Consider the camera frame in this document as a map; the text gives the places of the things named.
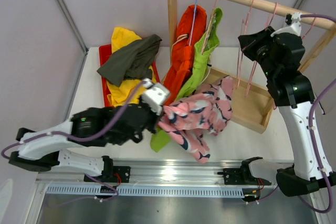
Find dark olive shorts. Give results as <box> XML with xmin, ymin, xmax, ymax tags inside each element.
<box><xmin>97</xmin><ymin>34</ymin><xmax>162</xmax><ymax>87</ymax></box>

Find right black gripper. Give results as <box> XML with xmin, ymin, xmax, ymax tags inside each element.
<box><xmin>238</xmin><ymin>27</ymin><xmax>278</xmax><ymax>80</ymax></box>

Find lime green shorts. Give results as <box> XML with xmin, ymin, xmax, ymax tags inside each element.
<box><xmin>150</xmin><ymin>7</ymin><xmax>224</xmax><ymax>153</ymax></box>

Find blue wire hanger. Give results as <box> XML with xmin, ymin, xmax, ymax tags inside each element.
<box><xmin>188</xmin><ymin>0</ymin><xmax>198</xmax><ymax>46</ymax></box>

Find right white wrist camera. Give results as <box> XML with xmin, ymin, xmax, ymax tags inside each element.
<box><xmin>270</xmin><ymin>12</ymin><xmax>302</xmax><ymax>37</ymax></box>

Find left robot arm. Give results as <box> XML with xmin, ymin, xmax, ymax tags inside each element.
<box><xmin>8</xmin><ymin>101</ymin><xmax>162</xmax><ymax>182</ymax></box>

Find wooden clothes rack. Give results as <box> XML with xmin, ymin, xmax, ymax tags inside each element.
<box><xmin>167</xmin><ymin>0</ymin><xmax>335</xmax><ymax>133</ymax></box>

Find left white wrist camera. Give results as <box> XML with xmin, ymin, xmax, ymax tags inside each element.
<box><xmin>141</xmin><ymin>78</ymin><xmax>170</xmax><ymax>115</ymax></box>

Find yellow shorts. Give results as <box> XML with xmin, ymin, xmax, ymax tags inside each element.
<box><xmin>107</xmin><ymin>27</ymin><xmax>156</xmax><ymax>106</ymax></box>

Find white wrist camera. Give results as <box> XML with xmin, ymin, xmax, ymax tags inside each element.
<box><xmin>141</xmin><ymin>78</ymin><xmax>170</xmax><ymax>115</ymax></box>
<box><xmin>270</xmin><ymin>12</ymin><xmax>302</xmax><ymax>37</ymax></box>

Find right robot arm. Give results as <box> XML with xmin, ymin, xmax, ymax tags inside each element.
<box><xmin>238</xmin><ymin>26</ymin><xmax>335</xmax><ymax>197</ymax></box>

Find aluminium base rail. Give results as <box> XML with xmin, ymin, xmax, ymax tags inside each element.
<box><xmin>35</xmin><ymin>159</ymin><xmax>295</xmax><ymax>186</ymax></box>

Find pink patterned shorts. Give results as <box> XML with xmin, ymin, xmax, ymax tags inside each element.
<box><xmin>159</xmin><ymin>76</ymin><xmax>234</xmax><ymax>164</ymax></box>

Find red plastic tray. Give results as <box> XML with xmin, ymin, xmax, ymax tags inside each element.
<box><xmin>99</xmin><ymin>44</ymin><xmax>160</xmax><ymax>106</ymax></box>

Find orange shorts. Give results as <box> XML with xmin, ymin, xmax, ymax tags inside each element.
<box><xmin>163</xmin><ymin>5</ymin><xmax>207</xmax><ymax>105</ymax></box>

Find slotted cable duct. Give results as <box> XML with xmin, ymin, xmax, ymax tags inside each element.
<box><xmin>46</xmin><ymin>184</ymin><xmax>245</xmax><ymax>198</ymax></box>

